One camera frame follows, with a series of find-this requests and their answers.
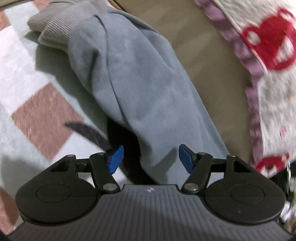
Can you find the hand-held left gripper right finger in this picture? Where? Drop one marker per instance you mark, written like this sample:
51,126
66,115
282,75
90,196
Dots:
186,158

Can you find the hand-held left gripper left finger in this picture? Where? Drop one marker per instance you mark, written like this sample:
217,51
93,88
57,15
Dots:
115,160

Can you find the strawberry print quilt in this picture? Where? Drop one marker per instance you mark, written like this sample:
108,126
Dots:
272,97

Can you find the checkered floor mat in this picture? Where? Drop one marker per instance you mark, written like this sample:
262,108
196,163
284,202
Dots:
34,69

